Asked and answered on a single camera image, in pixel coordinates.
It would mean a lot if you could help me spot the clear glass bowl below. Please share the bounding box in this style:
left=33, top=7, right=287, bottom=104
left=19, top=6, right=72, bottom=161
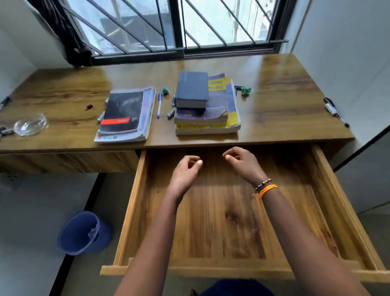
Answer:
left=14, top=113, right=48, bottom=137

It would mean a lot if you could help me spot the person's left hand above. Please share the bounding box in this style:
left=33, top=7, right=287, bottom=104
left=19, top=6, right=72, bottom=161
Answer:
left=168, top=155, right=203, bottom=200

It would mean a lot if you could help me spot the person's left forearm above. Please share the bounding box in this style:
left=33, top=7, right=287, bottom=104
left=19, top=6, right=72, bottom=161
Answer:
left=114, top=190, right=183, bottom=296

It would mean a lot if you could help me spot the orange wristband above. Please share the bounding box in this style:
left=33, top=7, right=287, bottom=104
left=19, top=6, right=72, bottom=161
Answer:
left=259, top=184, right=278, bottom=200

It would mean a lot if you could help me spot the black book with red stripe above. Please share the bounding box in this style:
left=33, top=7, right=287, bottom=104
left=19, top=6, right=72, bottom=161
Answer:
left=98, top=90, right=145, bottom=135

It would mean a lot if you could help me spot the beaded bracelet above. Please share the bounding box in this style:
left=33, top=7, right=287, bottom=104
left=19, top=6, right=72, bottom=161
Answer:
left=254, top=179, right=272, bottom=193

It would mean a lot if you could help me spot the dark grey hardcover book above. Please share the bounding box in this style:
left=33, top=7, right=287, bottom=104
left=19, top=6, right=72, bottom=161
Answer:
left=174, top=71, right=209, bottom=109

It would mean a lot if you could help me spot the thick yellow book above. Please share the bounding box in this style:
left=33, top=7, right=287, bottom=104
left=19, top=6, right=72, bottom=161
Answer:
left=175, top=77, right=242, bottom=136

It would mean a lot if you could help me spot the purple softcover book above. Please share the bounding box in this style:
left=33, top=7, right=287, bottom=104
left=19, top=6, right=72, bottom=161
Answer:
left=174, top=73, right=229, bottom=126

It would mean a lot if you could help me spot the blue waste bin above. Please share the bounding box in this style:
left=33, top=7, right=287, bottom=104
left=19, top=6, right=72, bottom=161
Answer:
left=57, top=211, right=113, bottom=256

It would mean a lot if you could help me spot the metal window grille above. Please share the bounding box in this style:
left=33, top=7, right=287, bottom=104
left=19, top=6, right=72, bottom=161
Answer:
left=62, top=0, right=278, bottom=55

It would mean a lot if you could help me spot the person's right forearm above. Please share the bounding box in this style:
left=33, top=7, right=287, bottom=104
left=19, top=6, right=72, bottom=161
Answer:
left=259, top=187, right=371, bottom=296

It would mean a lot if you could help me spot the white marker with black cap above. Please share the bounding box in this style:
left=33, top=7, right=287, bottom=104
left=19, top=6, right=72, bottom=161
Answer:
left=324, top=103, right=350, bottom=128

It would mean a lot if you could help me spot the wooden desk drawer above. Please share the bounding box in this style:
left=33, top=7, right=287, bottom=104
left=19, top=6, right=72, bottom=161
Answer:
left=100, top=144, right=390, bottom=284

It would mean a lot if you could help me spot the wooden desk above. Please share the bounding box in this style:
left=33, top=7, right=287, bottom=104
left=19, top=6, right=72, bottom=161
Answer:
left=0, top=53, right=356, bottom=175

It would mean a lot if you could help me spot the person's right hand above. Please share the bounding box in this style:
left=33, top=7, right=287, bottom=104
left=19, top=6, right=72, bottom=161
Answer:
left=222, top=146, right=269, bottom=188

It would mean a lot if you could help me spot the person's blue clothing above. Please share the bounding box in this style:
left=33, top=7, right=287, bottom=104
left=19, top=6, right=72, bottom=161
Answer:
left=199, top=278, right=276, bottom=296

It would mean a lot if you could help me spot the black window frame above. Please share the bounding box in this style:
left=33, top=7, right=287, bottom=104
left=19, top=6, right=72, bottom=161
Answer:
left=52, top=0, right=298, bottom=66

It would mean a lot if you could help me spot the dark curtain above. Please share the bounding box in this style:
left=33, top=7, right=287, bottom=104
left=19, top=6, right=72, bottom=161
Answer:
left=27, top=0, right=93, bottom=68

